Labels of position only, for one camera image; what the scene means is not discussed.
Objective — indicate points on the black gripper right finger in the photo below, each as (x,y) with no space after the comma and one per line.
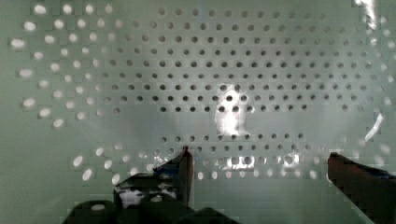
(372,190)

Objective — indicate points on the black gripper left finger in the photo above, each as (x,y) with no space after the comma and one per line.
(173,178)

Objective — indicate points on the green plastic strainer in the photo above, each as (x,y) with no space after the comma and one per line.
(261,92)

